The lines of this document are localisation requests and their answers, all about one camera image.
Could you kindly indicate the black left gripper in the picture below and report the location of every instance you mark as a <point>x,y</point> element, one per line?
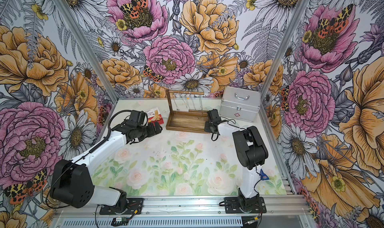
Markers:
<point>151,132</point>

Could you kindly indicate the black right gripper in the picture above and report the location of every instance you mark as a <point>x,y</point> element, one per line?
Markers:
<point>206,129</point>

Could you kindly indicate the wooden jewelry display stand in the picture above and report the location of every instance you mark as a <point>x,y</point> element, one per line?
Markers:
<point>191,121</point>

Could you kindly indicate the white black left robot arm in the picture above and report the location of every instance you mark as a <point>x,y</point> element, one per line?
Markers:
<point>72,180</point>

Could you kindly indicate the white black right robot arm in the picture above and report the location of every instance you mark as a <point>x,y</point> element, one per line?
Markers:
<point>252,153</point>

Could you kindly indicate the red white small box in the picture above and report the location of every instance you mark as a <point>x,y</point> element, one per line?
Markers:
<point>154,115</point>

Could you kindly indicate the silver metal first-aid case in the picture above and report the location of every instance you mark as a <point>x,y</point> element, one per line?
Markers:
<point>240,104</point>

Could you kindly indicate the white blue tube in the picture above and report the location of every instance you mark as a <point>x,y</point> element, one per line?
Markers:
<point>263,176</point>

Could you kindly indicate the small green circuit board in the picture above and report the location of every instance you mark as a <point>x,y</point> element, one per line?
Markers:
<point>118,221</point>

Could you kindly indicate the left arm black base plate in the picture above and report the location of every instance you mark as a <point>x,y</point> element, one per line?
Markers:
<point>128,206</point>

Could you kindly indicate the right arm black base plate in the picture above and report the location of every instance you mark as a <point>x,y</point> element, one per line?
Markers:
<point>239,205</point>

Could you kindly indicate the aluminium front rail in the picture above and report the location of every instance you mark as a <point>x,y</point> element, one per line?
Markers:
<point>194,212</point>

